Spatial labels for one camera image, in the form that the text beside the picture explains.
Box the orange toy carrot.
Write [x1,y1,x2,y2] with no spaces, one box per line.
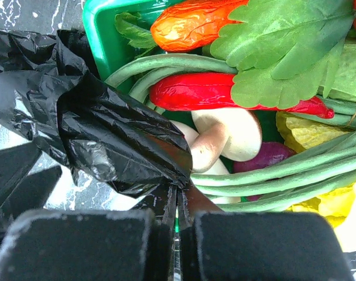
[150,1,248,52]

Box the black plastic trash bag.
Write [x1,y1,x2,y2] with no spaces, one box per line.
[0,29,194,249]

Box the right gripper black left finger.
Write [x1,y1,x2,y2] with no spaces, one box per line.
[0,186,177,280]

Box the green toy leaf vegetable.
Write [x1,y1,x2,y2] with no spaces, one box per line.
[210,1,356,109]

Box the green plastic vegetable basket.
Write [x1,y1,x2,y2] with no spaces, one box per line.
[83,0,178,80]

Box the yellow white toy cabbage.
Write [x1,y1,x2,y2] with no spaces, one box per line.
[276,112,356,252]

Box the green toy bean bundle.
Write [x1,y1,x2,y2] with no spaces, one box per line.
[105,54,356,211]

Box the white toy mushroom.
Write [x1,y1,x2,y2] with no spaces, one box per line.
[190,107,262,173]

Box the red toy chili pepper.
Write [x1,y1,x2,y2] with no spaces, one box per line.
[149,72,335,119]

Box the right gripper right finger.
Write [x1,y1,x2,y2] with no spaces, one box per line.
[177,188,353,280]

